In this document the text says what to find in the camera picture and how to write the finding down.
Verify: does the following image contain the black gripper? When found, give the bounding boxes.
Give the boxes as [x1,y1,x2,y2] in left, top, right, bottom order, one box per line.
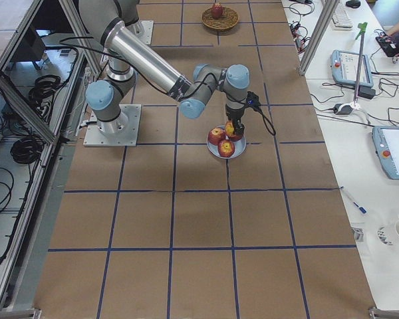
[225,105,245,136]

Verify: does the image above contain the red yellow apple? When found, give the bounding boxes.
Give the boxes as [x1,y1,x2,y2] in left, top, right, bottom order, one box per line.
[224,120,235,138]

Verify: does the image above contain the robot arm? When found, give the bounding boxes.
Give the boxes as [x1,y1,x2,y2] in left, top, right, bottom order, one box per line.
[78,1,250,135]

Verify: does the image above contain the red apple on plate far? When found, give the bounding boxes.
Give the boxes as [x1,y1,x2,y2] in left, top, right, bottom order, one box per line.
[228,133,243,142]

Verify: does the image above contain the light blue plate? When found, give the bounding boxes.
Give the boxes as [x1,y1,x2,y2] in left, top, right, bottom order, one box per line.
[207,126,247,159]

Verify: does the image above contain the red apple on plate near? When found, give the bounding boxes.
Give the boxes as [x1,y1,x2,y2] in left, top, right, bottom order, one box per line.
[217,140,235,158]

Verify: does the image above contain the red apple on plate side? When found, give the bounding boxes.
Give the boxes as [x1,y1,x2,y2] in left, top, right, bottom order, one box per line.
[207,127,226,146]

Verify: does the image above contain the woven wicker basket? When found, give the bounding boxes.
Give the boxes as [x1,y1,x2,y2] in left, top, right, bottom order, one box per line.
[201,7,239,32]

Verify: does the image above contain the dark red apple in basket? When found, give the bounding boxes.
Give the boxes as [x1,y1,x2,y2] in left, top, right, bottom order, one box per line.
[210,3,223,19]

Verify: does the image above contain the far teach pendant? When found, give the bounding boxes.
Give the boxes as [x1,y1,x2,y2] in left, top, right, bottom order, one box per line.
[331,50,374,88]

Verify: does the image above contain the teach pendant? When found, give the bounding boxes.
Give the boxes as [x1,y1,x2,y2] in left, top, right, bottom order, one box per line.
[372,126,399,180]
[331,50,374,88]

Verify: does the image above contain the black power adapter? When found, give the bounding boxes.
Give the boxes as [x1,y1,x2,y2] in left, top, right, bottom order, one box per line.
[358,86,376,100]

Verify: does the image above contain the white keyboard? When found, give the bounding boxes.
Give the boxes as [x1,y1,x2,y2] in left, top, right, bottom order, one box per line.
[332,3,353,31]

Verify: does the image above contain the blue white pen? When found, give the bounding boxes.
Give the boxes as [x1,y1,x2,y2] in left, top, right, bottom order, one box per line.
[340,186,367,214]

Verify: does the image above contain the near teach pendant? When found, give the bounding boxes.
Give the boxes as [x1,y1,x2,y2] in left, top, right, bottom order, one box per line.
[372,126,399,180]

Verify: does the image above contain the pink selfie stick stand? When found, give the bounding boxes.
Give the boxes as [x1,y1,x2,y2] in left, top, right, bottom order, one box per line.
[336,22,368,115]

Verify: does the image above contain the black computer mouse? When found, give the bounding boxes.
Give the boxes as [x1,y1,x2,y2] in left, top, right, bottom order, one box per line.
[345,0,361,9]

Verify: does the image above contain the patterned tape roll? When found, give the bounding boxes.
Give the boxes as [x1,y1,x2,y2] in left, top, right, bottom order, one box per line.
[377,227,393,246]

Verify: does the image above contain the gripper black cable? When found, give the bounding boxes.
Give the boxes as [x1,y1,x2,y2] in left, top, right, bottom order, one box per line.
[245,91,277,136]

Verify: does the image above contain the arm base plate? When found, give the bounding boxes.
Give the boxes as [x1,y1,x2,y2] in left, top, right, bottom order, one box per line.
[128,20,154,46]
[83,104,142,147]

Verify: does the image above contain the aluminium frame post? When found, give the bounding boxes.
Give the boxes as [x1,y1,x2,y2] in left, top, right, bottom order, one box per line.
[297,0,338,76]

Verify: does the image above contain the coiled black cables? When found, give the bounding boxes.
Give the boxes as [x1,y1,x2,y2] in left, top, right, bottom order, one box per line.
[28,74,64,107]

